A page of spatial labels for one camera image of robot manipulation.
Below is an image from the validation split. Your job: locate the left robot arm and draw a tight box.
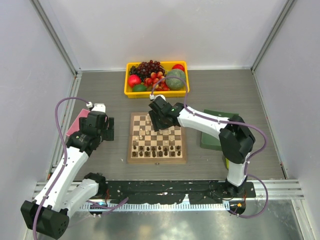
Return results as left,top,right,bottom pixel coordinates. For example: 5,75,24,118
20,110,115,240

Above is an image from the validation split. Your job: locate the purple cable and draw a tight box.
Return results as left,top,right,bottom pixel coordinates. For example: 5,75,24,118
149,76,270,220
31,97,130,240

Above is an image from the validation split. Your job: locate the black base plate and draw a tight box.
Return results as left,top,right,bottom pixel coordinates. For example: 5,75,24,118
95,180,256,205

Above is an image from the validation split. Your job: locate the red apple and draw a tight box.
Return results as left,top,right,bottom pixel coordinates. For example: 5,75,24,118
127,74,142,88

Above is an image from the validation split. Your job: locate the yellow plastic fruit bin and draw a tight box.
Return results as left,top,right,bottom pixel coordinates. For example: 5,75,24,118
124,61,190,99

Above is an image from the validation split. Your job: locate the green tray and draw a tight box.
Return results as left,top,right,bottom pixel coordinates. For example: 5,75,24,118
200,109,238,151

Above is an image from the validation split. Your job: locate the wooden chess board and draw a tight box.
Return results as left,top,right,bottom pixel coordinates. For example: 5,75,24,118
127,112,187,164

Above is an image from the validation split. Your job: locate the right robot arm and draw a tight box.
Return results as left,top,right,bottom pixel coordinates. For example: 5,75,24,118
148,94,256,197

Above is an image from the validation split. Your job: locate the red cherry cluster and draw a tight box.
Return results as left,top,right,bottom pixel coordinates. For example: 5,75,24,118
143,71,170,92

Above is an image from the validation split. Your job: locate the green lime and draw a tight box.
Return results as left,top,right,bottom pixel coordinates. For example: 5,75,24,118
132,84,147,92

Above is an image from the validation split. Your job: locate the green pear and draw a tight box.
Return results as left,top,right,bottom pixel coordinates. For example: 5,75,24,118
224,157,230,170

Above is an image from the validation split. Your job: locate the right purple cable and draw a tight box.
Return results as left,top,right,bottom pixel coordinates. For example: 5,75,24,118
149,76,270,220

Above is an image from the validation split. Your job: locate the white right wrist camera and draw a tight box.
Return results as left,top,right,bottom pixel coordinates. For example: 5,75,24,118
149,94,166,101

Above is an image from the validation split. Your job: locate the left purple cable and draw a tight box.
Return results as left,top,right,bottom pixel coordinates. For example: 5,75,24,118
31,97,130,240

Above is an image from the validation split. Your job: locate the dark grape bunch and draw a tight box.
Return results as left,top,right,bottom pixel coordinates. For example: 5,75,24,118
129,60,165,80

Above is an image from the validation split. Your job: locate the green melon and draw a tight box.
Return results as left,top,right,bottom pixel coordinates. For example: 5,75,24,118
165,69,186,91

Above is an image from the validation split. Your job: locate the pink plastic box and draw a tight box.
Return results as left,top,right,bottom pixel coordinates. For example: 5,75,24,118
65,108,109,138

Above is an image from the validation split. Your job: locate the red tomato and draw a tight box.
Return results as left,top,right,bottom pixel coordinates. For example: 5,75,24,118
172,64,185,72

